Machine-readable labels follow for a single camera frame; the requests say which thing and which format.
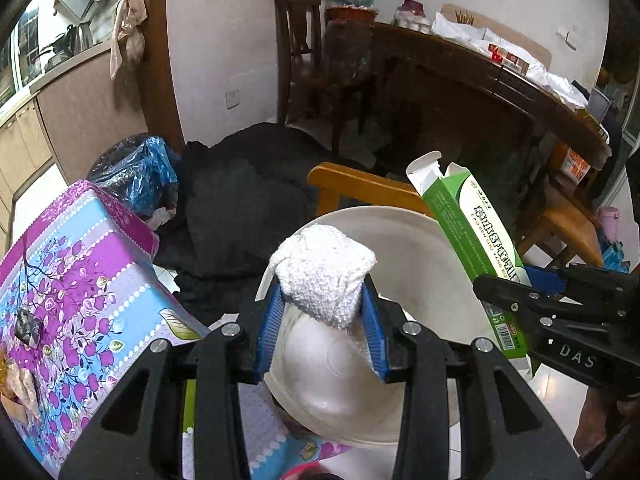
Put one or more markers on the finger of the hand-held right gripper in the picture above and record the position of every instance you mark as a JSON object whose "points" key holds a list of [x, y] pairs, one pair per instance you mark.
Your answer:
{"points": [[510, 300], [545, 280]]}

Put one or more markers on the small dark object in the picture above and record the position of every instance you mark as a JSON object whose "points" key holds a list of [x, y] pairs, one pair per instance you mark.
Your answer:
{"points": [[27, 327]]}

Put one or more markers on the white plastic bags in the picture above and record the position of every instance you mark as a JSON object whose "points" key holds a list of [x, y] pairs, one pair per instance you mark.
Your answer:
{"points": [[500, 40]]}

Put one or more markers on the beige hanging cloth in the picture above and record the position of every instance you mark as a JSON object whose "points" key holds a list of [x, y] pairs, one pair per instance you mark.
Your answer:
{"points": [[127, 30]]}

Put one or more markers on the dark wooden table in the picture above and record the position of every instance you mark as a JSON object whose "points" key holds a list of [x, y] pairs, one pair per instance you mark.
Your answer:
{"points": [[450, 70]]}

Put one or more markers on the red packets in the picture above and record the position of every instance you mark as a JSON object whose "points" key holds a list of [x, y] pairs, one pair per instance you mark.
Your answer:
{"points": [[510, 60]]}

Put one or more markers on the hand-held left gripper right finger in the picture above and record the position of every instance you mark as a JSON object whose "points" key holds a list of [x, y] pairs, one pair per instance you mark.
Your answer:
{"points": [[375, 330]]}

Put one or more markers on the blue plastic bag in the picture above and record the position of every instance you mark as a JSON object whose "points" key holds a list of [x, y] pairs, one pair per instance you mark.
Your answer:
{"points": [[145, 175]]}

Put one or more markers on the yellow wooden chair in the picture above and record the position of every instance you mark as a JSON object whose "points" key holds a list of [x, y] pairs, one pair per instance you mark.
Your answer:
{"points": [[350, 182]]}

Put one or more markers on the white wall switch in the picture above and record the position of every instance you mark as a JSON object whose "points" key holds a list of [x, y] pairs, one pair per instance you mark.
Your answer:
{"points": [[567, 37]]}

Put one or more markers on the beige kitchen cabinet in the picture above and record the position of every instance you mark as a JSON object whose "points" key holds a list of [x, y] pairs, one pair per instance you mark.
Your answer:
{"points": [[75, 110]]}

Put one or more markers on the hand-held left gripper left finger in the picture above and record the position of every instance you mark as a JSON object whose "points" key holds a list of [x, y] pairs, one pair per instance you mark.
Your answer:
{"points": [[270, 320]]}

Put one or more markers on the floral purple tablecloth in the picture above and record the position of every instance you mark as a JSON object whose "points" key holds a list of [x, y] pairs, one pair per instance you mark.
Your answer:
{"points": [[90, 270]]}

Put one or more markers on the white paper towel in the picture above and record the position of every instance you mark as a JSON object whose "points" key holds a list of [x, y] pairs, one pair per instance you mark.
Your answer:
{"points": [[325, 265]]}

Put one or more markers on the round wooden board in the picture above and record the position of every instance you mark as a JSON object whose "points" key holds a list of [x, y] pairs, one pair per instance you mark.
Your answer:
{"points": [[530, 47]]}

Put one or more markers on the white wall socket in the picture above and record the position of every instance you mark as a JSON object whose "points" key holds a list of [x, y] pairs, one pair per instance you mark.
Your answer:
{"points": [[233, 99]]}

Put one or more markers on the red bowl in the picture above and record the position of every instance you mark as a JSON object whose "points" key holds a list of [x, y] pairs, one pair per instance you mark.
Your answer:
{"points": [[350, 12]]}

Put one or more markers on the glass jar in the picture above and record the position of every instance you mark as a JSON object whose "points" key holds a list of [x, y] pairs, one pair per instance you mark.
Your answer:
{"points": [[412, 17]]}

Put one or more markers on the cardboard box with orange print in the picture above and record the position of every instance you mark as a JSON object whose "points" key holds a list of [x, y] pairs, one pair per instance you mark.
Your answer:
{"points": [[575, 162]]}

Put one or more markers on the golden wrapper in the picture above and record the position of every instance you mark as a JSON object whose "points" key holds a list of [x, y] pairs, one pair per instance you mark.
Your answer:
{"points": [[20, 385]]}

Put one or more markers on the brown wooden stool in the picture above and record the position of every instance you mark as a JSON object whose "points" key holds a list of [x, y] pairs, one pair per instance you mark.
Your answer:
{"points": [[565, 225]]}

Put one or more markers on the dark wooden chair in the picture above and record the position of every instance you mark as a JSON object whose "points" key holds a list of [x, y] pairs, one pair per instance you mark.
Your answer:
{"points": [[300, 35]]}

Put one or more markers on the black cloth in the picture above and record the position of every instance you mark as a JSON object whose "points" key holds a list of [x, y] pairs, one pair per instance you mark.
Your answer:
{"points": [[240, 195]]}

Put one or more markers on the green cardboard box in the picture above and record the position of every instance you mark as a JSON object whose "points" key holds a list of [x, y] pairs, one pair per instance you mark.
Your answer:
{"points": [[470, 210]]}

